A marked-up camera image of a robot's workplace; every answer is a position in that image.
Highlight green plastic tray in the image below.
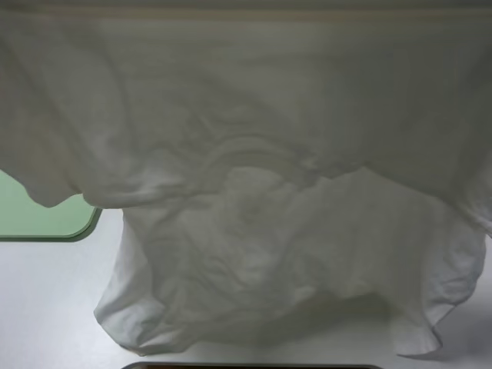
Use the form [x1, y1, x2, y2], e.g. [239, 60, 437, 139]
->
[1, 172, 101, 242]

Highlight white short sleeve shirt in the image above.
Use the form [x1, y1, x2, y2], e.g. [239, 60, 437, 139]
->
[1, 1, 491, 357]

